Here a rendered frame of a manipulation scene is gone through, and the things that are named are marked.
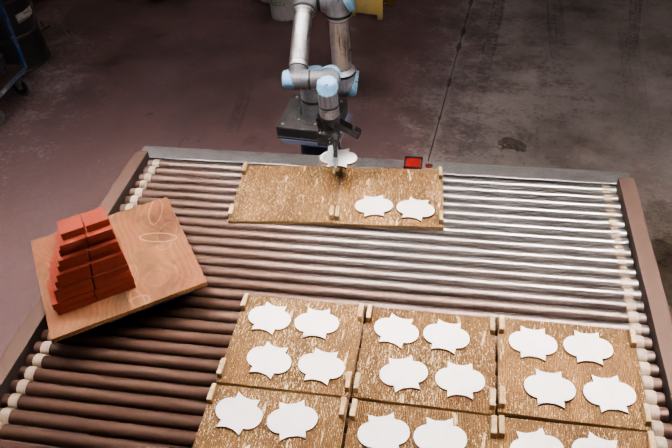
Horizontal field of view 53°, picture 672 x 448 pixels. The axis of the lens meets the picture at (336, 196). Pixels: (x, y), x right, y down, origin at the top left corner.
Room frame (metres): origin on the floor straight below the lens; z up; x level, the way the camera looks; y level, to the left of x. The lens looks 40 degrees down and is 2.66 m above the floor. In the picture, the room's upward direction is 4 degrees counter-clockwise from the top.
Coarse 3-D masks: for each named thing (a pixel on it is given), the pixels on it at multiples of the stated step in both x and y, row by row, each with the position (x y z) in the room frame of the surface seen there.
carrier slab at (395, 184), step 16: (352, 176) 2.19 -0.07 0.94; (368, 176) 2.18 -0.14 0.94; (384, 176) 2.18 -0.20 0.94; (400, 176) 2.17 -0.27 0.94; (416, 176) 2.16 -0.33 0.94; (432, 176) 2.15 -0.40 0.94; (352, 192) 2.09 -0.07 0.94; (368, 192) 2.08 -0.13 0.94; (384, 192) 2.07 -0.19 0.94; (400, 192) 2.07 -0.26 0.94; (416, 192) 2.06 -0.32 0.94; (432, 192) 2.05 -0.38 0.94; (352, 208) 1.99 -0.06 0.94; (336, 224) 1.91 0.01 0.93; (352, 224) 1.90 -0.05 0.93; (368, 224) 1.89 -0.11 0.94; (384, 224) 1.89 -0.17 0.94; (400, 224) 1.88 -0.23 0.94; (416, 224) 1.88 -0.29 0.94; (432, 224) 1.87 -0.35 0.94
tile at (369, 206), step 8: (360, 200) 2.02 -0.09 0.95; (368, 200) 2.02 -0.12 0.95; (376, 200) 2.02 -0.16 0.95; (384, 200) 2.01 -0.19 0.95; (360, 208) 1.98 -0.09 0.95; (368, 208) 1.97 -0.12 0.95; (376, 208) 1.97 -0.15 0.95; (384, 208) 1.97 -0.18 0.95; (392, 208) 1.97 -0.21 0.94; (368, 216) 1.94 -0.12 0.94
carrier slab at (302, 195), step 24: (264, 168) 2.29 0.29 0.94; (288, 168) 2.28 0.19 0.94; (312, 168) 2.26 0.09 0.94; (240, 192) 2.14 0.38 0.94; (264, 192) 2.13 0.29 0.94; (288, 192) 2.12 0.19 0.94; (312, 192) 2.11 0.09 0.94; (336, 192) 2.10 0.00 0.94; (240, 216) 1.99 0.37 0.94; (264, 216) 1.98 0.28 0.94; (288, 216) 1.97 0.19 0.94; (312, 216) 1.96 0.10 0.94
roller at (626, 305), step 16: (208, 272) 1.73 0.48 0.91; (224, 272) 1.72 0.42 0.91; (240, 272) 1.71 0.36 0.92; (256, 272) 1.70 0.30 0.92; (272, 272) 1.70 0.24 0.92; (288, 272) 1.69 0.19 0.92; (368, 288) 1.60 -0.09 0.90; (384, 288) 1.59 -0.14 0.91; (400, 288) 1.58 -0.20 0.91; (416, 288) 1.58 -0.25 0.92; (432, 288) 1.57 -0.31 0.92; (448, 288) 1.56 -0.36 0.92; (464, 288) 1.56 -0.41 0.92; (480, 288) 1.55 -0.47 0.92; (544, 304) 1.48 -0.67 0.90; (560, 304) 1.47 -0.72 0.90; (576, 304) 1.46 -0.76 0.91; (592, 304) 1.45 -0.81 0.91; (608, 304) 1.45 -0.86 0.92; (624, 304) 1.44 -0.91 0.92; (640, 304) 1.43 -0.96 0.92
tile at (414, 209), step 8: (416, 200) 2.00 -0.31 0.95; (424, 200) 2.00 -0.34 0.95; (400, 208) 1.96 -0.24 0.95; (408, 208) 1.96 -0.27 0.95; (416, 208) 1.95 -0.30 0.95; (424, 208) 1.95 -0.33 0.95; (432, 208) 1.95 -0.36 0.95; (408, 216) 1.91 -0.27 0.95; (416, 216) 1.91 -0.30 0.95; (424, 216) 1.90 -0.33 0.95
